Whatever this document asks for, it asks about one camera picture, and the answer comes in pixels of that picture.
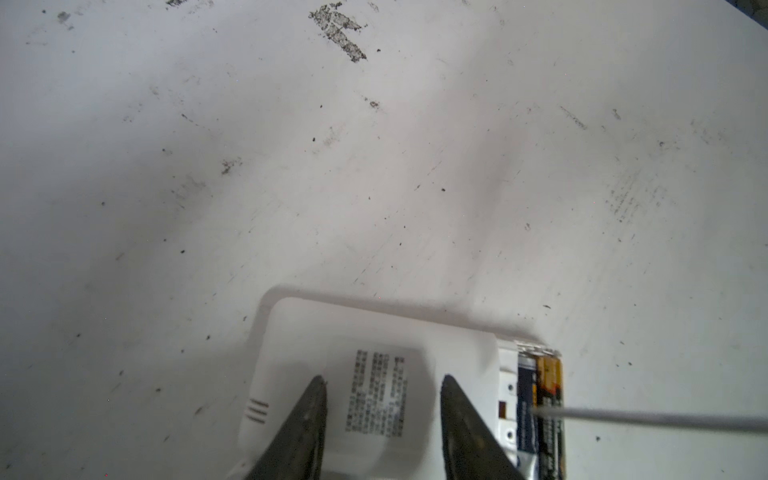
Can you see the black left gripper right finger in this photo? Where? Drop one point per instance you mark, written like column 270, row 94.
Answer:
column 470, row 451

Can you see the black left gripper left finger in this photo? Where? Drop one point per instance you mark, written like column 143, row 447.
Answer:
column 296, row 452

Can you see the gold black AAA battery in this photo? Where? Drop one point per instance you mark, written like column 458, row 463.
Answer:
column 551, row 436

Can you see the blue black AAA battery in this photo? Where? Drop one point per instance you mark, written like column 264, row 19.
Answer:
column 527, row 429

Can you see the white remote control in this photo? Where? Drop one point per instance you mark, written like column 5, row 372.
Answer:
column 383, row 375

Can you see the orange black screwdriver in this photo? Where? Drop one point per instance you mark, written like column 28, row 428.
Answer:
column 733, row 424

